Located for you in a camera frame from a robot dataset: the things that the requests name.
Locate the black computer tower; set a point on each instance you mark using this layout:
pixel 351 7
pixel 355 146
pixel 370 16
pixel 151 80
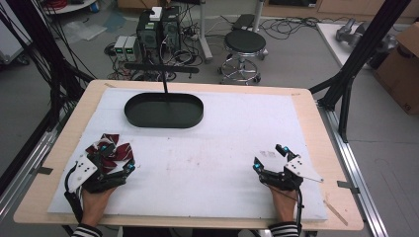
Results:
pixel 171 31
pixel 148 33

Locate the brown cardboard box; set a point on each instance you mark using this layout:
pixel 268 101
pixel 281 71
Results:
pixel 400 72

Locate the aluminium rail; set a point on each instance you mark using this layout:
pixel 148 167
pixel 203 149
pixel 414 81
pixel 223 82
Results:
pixel 354 174
pixel 23 174

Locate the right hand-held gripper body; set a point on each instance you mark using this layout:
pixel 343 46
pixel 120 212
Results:
pixel 301 169

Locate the person's right hand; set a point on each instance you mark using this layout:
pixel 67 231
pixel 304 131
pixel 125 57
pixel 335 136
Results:
pixel 283 204

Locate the white power strip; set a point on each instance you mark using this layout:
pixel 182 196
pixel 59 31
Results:
pixel 155 14

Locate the grey tape piece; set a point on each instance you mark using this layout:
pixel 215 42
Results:
pixel 44 170
pixel 347 186

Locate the white foam board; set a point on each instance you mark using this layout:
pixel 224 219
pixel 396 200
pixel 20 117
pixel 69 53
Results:
pixel 210 164

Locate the thin wooden stick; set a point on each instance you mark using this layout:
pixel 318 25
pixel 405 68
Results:
pixel 335 212

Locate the grey metal table leg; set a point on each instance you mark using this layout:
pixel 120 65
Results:
pixel 204 36

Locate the black oval tray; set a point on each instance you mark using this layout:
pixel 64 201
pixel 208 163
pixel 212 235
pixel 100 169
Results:
pixel 163 111

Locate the person's striped sleeve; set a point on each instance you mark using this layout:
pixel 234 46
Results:
pixel 86 231
pixel 284 229

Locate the black round stool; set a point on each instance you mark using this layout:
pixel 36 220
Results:
pixel 245 42

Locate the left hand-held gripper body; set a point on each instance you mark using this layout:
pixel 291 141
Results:
pixel 82 172

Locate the dark red striped tie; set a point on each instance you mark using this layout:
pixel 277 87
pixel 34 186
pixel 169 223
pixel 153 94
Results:
pixel 113 154

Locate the black metal frame post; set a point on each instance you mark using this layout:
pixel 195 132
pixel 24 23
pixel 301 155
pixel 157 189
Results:
pixel 49 62
pixel 359 56

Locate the person's right striped sleeve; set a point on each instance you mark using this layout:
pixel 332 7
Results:
pixel 284 229

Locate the person's left striped sleeve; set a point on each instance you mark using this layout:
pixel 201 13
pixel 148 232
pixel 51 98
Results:
pixel 86 231

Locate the black T-shaped stand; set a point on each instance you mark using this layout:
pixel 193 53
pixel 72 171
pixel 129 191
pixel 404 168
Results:
pixel 163 69

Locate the grey power supply unit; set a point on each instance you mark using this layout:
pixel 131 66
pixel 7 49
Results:
pixel 131 48
pixel 120 47

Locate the person's left hand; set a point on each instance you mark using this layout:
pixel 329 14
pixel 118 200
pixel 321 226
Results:
pixel 95 204

